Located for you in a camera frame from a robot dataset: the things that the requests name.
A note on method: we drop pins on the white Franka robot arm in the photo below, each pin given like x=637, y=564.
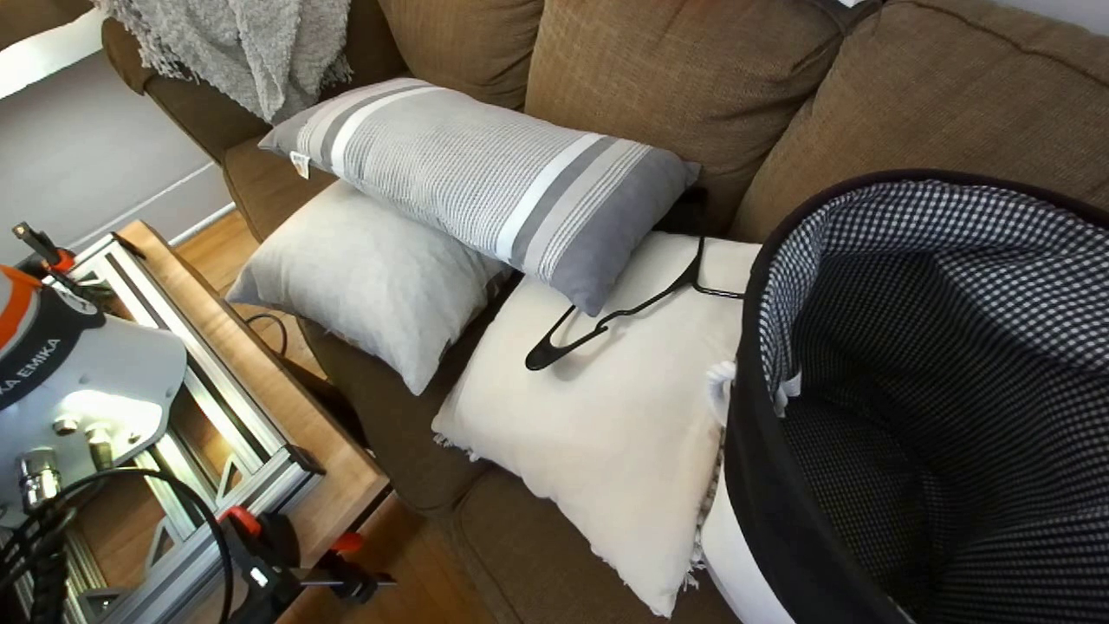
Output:
x=92, y=384

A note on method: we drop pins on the plain cream pillow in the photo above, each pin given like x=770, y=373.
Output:
x=600, y=429
x=358, y=279

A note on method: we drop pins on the grey striped pillow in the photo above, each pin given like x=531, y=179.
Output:
x=463, y=175

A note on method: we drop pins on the brown fabric couch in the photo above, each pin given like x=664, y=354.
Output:
x=695, y=70

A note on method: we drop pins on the black clothes hanger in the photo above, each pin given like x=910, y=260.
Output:
x=541, y=354

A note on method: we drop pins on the wooden table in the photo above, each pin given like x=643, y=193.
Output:
x=331, y=464

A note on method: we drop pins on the black gingham laundry basket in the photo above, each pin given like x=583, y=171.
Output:
x=925, y=347

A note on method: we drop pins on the cream knitted blanket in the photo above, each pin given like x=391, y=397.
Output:
x=254, y=46

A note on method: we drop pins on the white shelf board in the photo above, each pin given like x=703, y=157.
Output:
x=47, y=55

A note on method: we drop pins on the aluminium frame rail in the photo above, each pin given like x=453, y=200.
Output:
x=247, y=445

